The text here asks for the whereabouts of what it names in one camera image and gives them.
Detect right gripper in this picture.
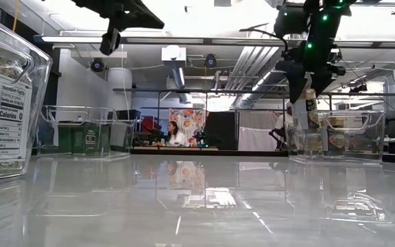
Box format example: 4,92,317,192
275,43,348,104

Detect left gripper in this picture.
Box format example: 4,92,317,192
70,0,166,56

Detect white lid bagel seasoning jar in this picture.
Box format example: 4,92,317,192
0,43,34,181

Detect black hanging ceiling device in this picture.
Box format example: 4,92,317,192
348,84,368,94

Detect white ceiling box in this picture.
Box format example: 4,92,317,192
161,45,187,62

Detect silver ceiling ducts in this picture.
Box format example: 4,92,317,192
223,46,287,107

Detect long ceiling light fixture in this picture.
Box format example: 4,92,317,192
32,34,205,45

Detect white curtain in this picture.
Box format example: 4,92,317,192
237,110,284,152

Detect clear plastic bin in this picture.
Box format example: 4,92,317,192
0,10,53,183
38,104,136,161
285,109,386,164

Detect black panel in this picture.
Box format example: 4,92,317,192
204,111,238,151

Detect floral cloth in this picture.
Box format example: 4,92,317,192
168,108,207,147

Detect black round ceiling camera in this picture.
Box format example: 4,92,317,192
204,54,218,69
90,58,104,73

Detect yellow hanging cable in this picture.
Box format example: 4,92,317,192
11,0,22,32

